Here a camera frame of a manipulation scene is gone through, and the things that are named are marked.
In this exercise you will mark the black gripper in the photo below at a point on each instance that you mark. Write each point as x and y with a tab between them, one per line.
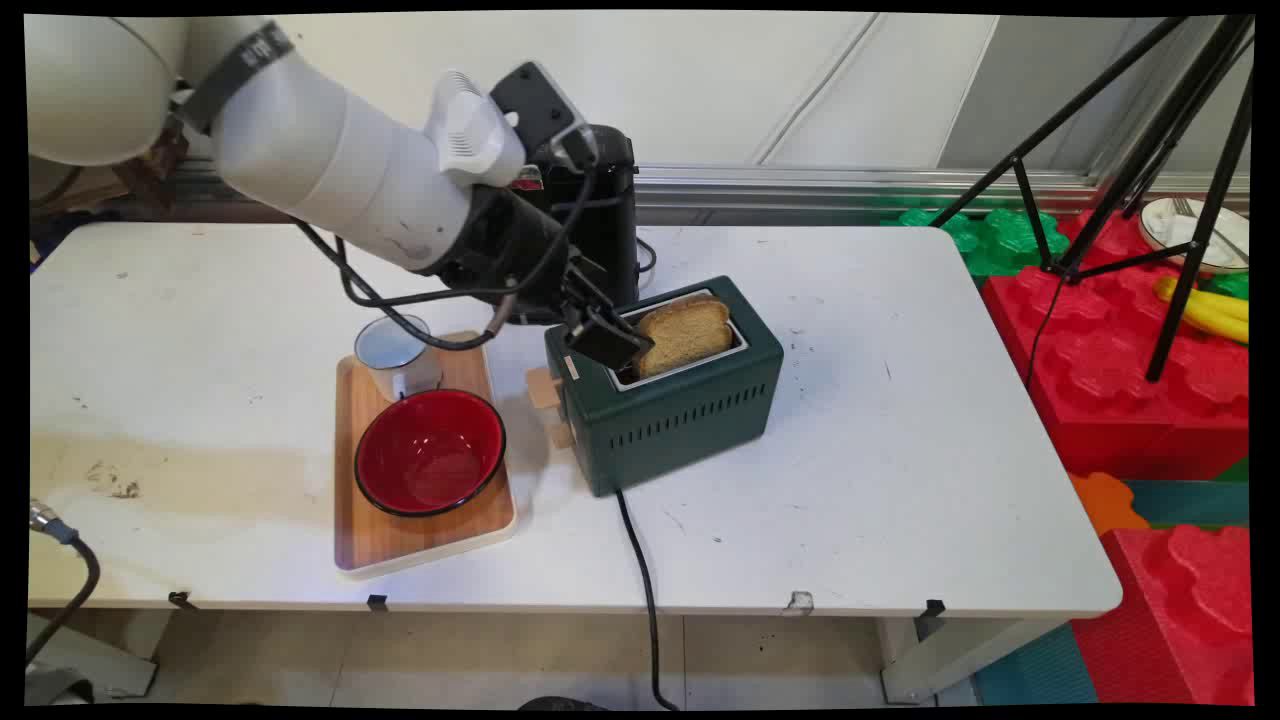
500	250

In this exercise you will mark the brown toast slice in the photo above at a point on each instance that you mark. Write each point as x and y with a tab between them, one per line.
685	330

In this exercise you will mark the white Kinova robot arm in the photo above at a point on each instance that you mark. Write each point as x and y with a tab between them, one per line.
330	160

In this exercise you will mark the black coffee machine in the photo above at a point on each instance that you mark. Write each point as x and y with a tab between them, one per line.
600	215

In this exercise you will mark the dark green toaster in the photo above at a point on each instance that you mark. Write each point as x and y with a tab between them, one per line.
680	410

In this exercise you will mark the white enamel mug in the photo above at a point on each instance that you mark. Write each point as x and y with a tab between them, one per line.
395	358

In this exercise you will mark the red bowl with black rim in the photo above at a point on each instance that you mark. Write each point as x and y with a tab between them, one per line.
430	452

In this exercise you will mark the wooden tray with white rim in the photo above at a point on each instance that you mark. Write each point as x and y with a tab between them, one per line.
420	530

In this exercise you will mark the green foam block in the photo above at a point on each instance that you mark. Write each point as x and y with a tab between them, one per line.
990	240

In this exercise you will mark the large red foam block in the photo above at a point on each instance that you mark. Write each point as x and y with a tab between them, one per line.
1120	370

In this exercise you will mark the orange foam piece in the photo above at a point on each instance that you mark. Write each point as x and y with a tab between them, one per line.
1108	500

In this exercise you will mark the white plate with fork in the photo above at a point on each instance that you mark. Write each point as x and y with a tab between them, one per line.
1185	232

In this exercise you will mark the yellow toy banana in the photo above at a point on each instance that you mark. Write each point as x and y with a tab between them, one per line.
1210	310

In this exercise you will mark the silver fork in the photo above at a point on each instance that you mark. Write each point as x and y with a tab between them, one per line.
1205	225

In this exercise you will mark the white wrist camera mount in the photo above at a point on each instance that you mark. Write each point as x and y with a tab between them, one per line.
475	125

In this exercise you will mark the black camera tripod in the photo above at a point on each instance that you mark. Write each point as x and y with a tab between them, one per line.
1150	170

